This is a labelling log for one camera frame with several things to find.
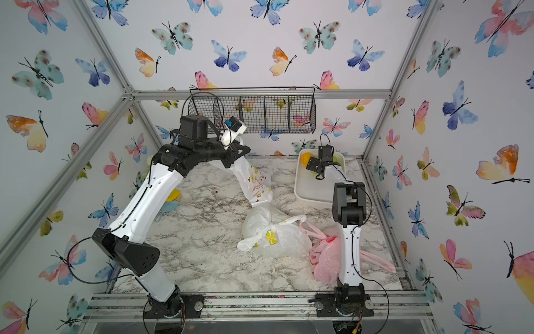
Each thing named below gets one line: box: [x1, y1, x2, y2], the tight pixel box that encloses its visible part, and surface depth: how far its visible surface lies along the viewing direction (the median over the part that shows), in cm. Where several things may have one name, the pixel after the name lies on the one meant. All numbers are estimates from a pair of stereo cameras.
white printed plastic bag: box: [207, 155, 274, 207], surface depth 87 cm
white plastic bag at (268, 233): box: [237, 203, 313, 258], surface depth 80 cm
